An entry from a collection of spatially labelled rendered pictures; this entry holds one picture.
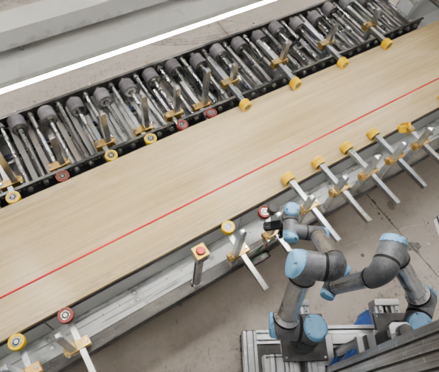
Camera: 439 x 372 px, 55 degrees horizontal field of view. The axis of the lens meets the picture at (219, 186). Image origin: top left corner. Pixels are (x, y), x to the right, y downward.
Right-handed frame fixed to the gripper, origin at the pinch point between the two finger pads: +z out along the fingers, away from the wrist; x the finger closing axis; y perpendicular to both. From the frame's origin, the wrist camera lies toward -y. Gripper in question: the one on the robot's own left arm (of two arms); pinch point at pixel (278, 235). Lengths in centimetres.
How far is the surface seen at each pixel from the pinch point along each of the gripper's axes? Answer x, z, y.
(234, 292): -4, 101, -20
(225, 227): 7.2, 9.5, -30.0
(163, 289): -25, 35, -65
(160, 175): 39, 7, -73
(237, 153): 62, 11, -26
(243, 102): 100, 4, -23
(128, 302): -35, 34, -85
